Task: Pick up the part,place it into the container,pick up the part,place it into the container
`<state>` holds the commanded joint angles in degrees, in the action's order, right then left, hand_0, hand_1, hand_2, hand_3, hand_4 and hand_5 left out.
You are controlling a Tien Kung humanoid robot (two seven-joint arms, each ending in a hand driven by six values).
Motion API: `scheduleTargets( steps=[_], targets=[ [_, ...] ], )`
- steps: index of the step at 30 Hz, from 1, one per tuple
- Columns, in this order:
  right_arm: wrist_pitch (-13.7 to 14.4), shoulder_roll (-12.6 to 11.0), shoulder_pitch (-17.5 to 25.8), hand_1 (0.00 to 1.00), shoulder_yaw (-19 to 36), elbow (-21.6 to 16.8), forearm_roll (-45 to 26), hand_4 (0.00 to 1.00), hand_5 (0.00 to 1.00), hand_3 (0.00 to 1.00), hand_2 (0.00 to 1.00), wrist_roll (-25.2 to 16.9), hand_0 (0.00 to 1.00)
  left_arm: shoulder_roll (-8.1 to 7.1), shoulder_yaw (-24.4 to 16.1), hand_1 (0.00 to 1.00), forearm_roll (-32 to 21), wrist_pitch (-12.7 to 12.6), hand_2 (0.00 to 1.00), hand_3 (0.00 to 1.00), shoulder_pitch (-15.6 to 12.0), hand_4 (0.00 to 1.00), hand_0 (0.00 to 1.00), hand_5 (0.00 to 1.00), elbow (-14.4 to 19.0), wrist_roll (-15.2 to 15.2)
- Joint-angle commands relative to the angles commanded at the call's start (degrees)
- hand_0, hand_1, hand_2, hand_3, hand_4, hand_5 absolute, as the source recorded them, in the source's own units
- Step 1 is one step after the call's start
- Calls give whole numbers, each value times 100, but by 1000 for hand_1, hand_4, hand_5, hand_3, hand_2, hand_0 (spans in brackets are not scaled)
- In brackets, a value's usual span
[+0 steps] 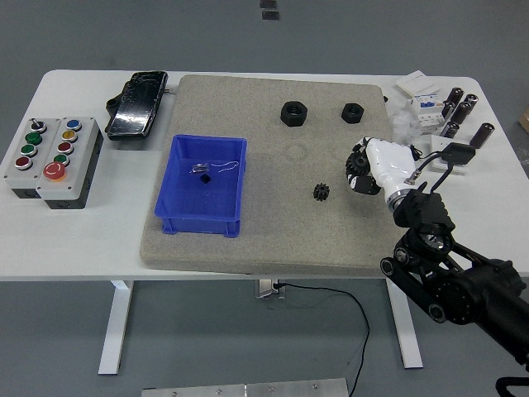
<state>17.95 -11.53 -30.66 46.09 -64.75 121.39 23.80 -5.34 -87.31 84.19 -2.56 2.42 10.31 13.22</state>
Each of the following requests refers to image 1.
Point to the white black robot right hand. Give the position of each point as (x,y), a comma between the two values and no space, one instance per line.
(390,163)

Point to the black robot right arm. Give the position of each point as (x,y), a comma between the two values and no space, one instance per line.
(471,289)

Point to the small black hex nut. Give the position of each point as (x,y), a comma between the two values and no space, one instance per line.
(346,116)

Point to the large black hex nut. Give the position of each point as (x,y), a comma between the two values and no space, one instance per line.
(285,118)

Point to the silver under-table control box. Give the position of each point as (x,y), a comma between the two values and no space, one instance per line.
(264,288)

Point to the blue plastic box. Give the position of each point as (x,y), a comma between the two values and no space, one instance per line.
(198,207)

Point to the grey emergency-stop button box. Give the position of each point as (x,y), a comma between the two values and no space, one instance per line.
(78,165)

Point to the grey four-button control box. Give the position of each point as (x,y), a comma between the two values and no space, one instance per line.
(20,173)

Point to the crumpled clear plastic bag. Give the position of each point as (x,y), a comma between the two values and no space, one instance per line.
(403,122)

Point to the white circuit breaker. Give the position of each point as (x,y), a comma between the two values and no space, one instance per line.
(429,111)

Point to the black cylindrical capacitor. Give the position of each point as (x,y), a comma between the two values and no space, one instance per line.
(451,129)
(470,100)
(456,95)
(449,110)
(463,113)
(482,135)

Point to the small black gear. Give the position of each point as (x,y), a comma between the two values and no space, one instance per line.
(320,192)

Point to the brown cardboard piece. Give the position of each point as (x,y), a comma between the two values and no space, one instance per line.
(525,119)

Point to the grey-brown foam mat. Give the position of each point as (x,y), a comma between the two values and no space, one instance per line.
(264,231)

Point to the tiny black cube part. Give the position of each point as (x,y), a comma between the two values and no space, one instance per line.
(206,179)

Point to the white table leg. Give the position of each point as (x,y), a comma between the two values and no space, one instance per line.
(413,351)
(113,331)

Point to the small clear screw bag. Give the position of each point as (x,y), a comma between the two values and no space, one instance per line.
(199,168)

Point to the black glossy foot pedal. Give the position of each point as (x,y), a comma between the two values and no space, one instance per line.
(134,107)

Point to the silver metal plate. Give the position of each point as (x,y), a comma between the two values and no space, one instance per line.
(248,389)

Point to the white wall socket panel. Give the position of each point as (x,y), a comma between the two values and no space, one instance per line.
(438,142)

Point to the white flat switch box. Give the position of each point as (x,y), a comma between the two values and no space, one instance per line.
(417,83)

